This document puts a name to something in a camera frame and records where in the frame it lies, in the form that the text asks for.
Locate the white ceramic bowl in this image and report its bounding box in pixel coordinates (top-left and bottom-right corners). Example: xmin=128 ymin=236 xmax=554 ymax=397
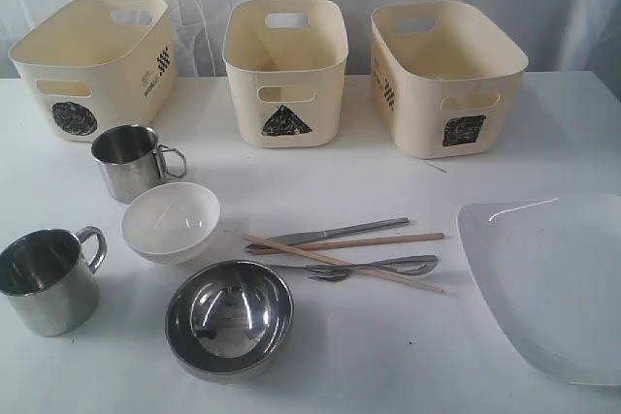
xmin=120 ymin=182 xmax=221 ymax=265

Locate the stainless steel bowl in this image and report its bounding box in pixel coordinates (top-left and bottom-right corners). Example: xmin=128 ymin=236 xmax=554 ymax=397
xmin=165 ymin=260 xmax=294 ymax=384

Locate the steel mug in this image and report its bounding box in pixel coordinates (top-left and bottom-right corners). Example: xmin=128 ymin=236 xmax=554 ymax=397
xmin=91 ymin=124 xmax=187 ymax=204
xmin=1 ymin=226 xmax=108 ymax=337

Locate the steel table knife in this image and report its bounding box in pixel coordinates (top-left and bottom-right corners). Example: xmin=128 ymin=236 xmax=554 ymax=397
xmin=270 ymin=217 xmax=410 ymax=245

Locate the wooden chopstick diagonal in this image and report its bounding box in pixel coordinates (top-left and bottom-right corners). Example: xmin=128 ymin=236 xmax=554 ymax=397
xmin=241 ymin=234 xmax=445 ymax=295

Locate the steel fork short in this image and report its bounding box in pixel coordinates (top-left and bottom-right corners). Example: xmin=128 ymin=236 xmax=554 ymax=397
xmin=308 ymin=271 xmax=351 ymax=283

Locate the cream bin with triangle mark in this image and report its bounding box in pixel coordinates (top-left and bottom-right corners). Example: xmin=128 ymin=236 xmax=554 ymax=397
xmin=222 ymin=0 xmax=348 ymax=148

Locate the cream bin with square mark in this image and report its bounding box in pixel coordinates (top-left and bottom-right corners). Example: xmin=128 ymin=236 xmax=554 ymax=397
xmin=371 ymin=0 xmax=529 ymax=159

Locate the cream bin with circle mark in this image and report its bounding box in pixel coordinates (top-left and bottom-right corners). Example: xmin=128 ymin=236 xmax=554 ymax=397
xmin=9 ymin=0 xmax=178 ymax=143

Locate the white square plate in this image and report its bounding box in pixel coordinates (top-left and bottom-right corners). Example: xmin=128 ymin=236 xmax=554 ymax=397
xmin=456 ymin=193 xmax=620 ymax=387

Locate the thin wire scrap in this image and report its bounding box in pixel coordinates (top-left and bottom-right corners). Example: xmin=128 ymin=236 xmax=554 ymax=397
xmin=422 ymin=160 xmax=447 ymax=174

